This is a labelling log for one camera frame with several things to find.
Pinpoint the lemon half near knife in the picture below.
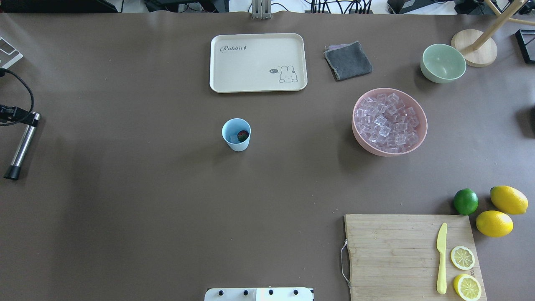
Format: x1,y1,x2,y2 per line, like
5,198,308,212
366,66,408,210
450,245,475,270

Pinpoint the whole yellow lemon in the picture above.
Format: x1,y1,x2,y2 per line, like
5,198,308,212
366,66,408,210
476,210,514,237
490,186,529,215

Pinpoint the pink bowl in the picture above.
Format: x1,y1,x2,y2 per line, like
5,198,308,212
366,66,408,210
352,87,428,157

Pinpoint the yellow plastic knife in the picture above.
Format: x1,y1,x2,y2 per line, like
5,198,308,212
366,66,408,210
436,223,448,295

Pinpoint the wooden cutting board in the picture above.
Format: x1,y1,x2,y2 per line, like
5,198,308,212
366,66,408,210
344,214,477,301

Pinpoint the light blue cup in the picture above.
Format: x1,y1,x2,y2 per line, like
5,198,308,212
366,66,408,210
222,118,252,152

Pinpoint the cream rabbit serving tray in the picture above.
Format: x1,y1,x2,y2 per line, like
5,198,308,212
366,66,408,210
209,33,308,93

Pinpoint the lemon half at edge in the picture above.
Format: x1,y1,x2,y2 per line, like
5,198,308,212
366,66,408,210
453,274,483,301

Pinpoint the green lime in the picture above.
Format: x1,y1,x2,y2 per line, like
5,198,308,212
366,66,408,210
453,188,479,216

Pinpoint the steel muddler black tip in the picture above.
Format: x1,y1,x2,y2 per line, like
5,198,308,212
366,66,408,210
3,112,41,181

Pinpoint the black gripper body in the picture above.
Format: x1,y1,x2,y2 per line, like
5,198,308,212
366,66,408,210
0,105,38,127

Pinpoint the wooden cup rack stand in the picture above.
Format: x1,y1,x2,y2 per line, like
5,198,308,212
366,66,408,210
451,0,535,67

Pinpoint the clear ice cubes pile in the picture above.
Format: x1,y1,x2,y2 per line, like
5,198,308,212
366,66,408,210
355,93,420,153

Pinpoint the red strawberry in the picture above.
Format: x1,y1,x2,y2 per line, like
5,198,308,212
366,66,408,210
237,130,249,143

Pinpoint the green bowl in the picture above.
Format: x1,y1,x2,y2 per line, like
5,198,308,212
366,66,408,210
420,44,466,84

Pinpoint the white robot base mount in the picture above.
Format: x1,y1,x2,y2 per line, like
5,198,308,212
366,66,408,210
204,286,315,301

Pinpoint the grey folded cloth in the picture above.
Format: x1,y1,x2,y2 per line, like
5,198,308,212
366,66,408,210
324,41,373,81

